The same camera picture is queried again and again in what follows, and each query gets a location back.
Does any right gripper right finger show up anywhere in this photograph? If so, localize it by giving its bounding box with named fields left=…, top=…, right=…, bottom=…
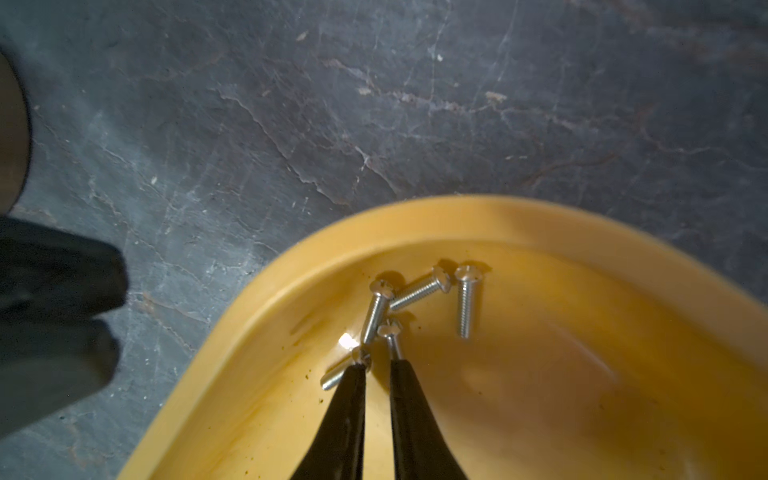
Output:
left=390, top=359, right=467, bottom=480

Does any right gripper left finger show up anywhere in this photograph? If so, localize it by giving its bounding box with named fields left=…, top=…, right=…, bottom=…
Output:
left=291, top=364, right=367, bottom=480

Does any silver screw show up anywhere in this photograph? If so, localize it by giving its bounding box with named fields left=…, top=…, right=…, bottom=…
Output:
left=377, top=319, right=403, bottom=361
left=361, top=279, right=395, bottom=345
left=320, top=346, right=371, bottom=391
left=455, top=264, right=484, bottom=339
left=389, top=266, right=452, bottom=311

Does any yellow plastic storage box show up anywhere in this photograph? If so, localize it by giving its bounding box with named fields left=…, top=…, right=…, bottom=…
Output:
left=121, top=196, right=767, bottom=479

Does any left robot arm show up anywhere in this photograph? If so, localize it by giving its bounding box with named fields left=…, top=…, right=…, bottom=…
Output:
left=1, top=59, right=129, bottom=437

